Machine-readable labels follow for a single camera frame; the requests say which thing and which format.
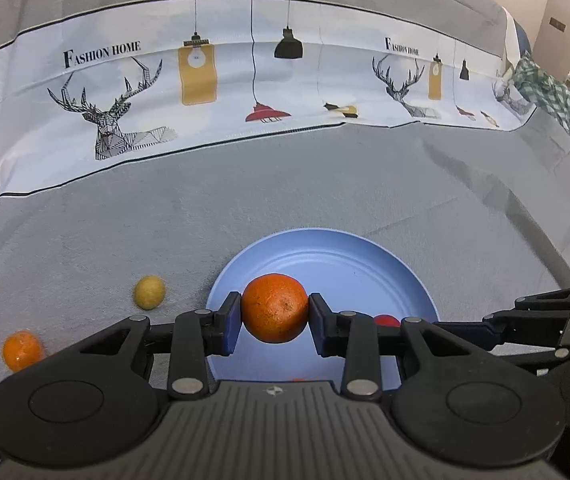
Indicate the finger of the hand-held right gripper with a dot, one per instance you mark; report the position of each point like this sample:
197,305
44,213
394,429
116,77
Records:
560,297
465,334

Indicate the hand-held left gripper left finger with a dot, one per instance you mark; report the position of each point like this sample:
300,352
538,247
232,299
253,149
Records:
230,324

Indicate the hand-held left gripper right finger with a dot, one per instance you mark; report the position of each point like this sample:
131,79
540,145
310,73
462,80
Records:
317,324

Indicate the orange mandarin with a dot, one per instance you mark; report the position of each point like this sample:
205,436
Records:
23,350
275,308

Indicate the blue round plate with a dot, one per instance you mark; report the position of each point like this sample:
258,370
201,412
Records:
365,280

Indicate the small red fruit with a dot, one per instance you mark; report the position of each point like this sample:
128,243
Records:
386,320

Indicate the small yellow fruit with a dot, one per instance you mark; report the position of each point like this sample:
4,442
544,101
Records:
150,292

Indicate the grey printed blanket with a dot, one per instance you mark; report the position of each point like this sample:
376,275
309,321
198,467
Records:
285,160

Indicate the green plaid cloth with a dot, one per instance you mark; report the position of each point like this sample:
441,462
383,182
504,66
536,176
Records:
565,105

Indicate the blue pillow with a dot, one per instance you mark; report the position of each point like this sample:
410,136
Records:
522,40

